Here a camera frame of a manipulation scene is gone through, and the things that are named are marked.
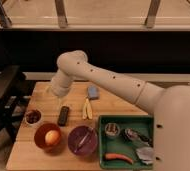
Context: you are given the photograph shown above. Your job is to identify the black remote control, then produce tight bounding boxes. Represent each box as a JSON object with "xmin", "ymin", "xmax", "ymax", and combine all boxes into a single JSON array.
[{"xmin": 57, "ymin": 106, "xmax": 70, "ymax": 126}]

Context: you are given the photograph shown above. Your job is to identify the small white bowl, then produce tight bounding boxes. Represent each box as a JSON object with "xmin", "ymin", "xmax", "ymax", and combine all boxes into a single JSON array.
[{"xmin": 25, "ymin": 109, "xmax": 41, "ymax": 126}]

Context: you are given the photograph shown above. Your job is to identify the green plastic tray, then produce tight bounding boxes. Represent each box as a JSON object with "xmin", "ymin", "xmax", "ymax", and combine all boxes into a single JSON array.
[{"xmin": 98, "ymin": 115, "xmax": 153, "ymax": 170}]

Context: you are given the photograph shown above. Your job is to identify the yellow apple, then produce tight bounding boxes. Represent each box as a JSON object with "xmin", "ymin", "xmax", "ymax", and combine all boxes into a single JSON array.
[{"xmin": 45, "ymin": 130, "xmax": 60, "ymax": 146}]

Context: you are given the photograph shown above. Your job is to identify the small metal cup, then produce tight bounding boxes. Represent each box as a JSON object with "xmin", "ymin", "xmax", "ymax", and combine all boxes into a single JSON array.
[{"xmin": 104, "ymin": 123, "xmax": 120, "ymax": 138}]

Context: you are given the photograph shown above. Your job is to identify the red bowl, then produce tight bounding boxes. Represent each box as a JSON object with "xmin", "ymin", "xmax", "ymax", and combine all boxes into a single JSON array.
[{"xmin": 34, "ymin": 123, "xmax": 61, "ymax": 151}]

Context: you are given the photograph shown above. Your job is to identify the yellow tongs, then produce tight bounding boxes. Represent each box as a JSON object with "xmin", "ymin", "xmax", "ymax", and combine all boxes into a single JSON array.
[{"xmin": 82, "ymin": 99, "xmax": 93, "ymax": 119}]

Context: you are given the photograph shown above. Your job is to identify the black handled ladle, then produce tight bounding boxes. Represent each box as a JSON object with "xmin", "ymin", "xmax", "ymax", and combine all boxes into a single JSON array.
[{"xmin": 124, "ymin": 128, "xmax": 153, "ymax": 146}]

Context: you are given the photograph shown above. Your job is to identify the dark red grapes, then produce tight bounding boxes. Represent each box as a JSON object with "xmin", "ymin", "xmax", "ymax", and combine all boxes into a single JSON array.
[{"xmin": 26, "ymin": 111, "xmax": 41, "ymax": 124}]

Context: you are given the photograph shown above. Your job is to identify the orange carrot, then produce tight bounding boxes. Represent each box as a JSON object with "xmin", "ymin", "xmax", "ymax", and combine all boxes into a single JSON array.
[{"xmin": 104, "ymin": 153, "xmax": 134, "ymax": 164}]

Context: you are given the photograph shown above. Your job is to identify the purple bowl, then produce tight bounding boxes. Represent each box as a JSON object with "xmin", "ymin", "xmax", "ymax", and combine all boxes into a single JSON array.
[{"xmin": 68, "ymin": 125, "xmax": 98, "ymax": 156}]

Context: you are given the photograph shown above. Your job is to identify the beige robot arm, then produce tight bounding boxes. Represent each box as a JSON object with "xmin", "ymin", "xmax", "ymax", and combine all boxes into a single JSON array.
[{"xmin": 51, "ymin": 50, "xmax": 190, "ymax": 171}]

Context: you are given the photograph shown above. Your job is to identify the black chair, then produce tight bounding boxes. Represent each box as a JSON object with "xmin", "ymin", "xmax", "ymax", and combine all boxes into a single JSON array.
[{"xmin": 0, "ymin": 65, "xmax": 26, "ymax": 141}]

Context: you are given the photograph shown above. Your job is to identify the blue sponge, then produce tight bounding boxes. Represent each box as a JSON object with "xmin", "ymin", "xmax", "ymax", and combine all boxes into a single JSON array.
[{"xmin": 87, "ymin": 86, "xmax": 99, "ymax": 100}]

